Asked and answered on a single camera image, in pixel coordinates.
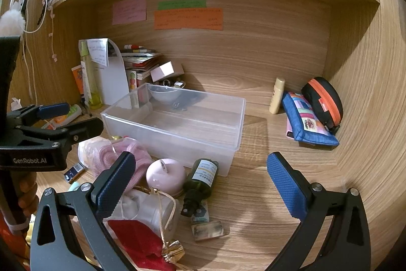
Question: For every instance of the white paper holder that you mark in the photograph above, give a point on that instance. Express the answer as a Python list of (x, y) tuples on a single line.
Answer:
[(112, 83)]

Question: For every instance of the white paper receipt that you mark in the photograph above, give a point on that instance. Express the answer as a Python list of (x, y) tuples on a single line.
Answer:
[(98, 52)]

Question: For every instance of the tall yellow-green bottle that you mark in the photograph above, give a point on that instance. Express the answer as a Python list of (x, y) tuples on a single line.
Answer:
[(88, 83)]

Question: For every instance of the black case orange zipper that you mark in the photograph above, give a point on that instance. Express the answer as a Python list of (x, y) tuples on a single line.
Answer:
[(323, 99)]

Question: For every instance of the black and white lace band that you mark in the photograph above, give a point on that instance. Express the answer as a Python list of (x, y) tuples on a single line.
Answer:
[(44, 4)]

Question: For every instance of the white fluffy pompom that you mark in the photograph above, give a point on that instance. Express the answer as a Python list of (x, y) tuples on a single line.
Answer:
[(11, 21)]

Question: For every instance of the orange sticky note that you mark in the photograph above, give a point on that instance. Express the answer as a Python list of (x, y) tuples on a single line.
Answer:
[(188, 19)]

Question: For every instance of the red cloth pouch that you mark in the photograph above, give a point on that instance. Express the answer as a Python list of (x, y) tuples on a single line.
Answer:
[(136, 241)]

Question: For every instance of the white cream jar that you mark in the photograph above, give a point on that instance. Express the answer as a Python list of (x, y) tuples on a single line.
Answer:
[(149, 210)]

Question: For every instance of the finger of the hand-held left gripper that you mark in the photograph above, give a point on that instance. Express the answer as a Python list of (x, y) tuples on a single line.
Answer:
[(52, 110), (79, 131)]

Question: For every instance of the green sticky note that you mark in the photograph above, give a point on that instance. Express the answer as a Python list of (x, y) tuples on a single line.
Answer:
[(182, 4)]

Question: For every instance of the white bowl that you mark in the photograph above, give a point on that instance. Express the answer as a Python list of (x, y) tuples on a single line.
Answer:
[(166, 94)]

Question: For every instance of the clear plastic storage bin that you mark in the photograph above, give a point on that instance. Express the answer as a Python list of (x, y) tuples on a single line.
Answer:
[(177, 131)]

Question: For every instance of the small dark box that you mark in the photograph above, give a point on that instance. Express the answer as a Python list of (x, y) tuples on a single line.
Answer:
[(74, 172)]

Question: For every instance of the small white box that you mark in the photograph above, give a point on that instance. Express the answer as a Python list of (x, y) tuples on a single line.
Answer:
[(165, 71)]

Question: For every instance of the flower-patterned square tile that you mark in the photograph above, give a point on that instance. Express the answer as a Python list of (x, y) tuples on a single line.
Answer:
[(202, 216)]

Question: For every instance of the cream lotion bottle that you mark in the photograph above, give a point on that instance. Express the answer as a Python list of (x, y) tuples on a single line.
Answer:
[(277, 96)]

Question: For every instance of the pink dome-shaped jar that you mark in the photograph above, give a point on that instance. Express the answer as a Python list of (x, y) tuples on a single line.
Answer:
[(168, 177)]

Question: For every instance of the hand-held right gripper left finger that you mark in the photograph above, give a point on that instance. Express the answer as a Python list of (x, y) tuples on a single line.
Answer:
[(114, 185)]

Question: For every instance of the wooden desktop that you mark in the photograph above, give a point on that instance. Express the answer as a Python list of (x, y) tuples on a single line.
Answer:
[(253, 210)]

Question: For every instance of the person's left hand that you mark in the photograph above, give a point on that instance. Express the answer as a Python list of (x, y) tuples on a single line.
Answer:
[(27, 194)]

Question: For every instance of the fruit-print box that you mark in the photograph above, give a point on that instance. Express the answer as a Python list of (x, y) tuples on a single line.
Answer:
[(132, 80)]

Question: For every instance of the green and white tube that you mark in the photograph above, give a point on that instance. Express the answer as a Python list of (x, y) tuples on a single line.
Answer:
[(69, 114)]

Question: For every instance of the translucent stone block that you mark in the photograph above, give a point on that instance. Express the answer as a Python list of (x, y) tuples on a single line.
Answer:
[(207, 230)]

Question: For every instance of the blue patchwork pouch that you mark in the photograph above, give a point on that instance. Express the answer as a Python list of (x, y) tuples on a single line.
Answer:
[(309, 123)]

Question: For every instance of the stack of books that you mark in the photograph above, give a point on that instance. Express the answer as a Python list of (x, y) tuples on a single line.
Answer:
[(141, 63)]

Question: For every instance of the orange tube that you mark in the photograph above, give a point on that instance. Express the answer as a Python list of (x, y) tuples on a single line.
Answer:
[(78, 80)]

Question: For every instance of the white and red marker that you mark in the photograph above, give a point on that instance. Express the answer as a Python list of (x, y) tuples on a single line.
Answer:
[(133, 46)]

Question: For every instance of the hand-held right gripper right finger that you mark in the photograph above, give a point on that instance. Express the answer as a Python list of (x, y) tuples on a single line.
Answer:
[(285, 185)]

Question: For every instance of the pink sticky note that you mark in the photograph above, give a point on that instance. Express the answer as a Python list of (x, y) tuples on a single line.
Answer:
[(129, 9)]

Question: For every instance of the pink flat case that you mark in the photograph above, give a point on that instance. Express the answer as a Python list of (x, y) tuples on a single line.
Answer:
[(289, 129)]

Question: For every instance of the dark green spray bottle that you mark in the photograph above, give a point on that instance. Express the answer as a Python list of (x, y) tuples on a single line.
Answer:
[(199, 183)]

